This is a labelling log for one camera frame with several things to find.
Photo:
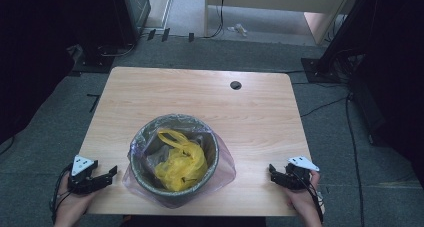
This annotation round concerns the green plastic trash bin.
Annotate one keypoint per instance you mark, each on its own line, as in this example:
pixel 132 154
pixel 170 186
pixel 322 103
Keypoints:
pixel 173 187

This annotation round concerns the purple translucent bin liner bag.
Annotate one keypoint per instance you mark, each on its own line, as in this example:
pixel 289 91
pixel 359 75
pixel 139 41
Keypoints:
pixel 226 173

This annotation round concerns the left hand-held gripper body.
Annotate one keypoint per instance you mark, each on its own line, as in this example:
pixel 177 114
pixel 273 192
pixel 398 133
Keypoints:
pixel 80 173

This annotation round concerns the small black floor block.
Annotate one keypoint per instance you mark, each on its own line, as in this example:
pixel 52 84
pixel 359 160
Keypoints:
pixel 151 34
pixel 191 37
pixel 165 34

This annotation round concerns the black cabinet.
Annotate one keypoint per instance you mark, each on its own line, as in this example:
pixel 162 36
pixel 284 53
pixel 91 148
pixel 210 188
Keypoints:
pixel 110 17

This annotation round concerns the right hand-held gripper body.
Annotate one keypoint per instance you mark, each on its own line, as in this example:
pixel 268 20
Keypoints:
pixel 296 173

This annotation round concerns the white crumpled litter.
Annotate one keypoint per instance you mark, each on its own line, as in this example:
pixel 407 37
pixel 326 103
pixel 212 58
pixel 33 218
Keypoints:
pixel 238 29

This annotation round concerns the person's left hand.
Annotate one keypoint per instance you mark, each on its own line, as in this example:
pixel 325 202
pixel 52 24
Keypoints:
pixel 71 207

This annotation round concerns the black metal stand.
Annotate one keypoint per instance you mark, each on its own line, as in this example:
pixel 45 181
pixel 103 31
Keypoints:
pixel 330 53

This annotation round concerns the black round table grommet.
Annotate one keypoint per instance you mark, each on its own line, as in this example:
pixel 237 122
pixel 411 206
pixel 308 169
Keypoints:
pixel 235 85

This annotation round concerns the person's dark clothing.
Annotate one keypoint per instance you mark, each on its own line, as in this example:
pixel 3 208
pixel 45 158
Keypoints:
pixel 193 221

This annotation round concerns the dark curtain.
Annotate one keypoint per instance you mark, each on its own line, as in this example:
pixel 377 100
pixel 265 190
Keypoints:
pixel 400 70
pixel 36 53

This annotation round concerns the yellow plastic bag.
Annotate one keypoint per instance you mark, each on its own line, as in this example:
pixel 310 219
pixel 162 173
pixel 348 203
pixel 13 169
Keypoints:
pixel 181 163

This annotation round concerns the person's right hand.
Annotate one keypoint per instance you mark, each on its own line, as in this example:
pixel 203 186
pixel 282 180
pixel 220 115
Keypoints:
pixel 305 197

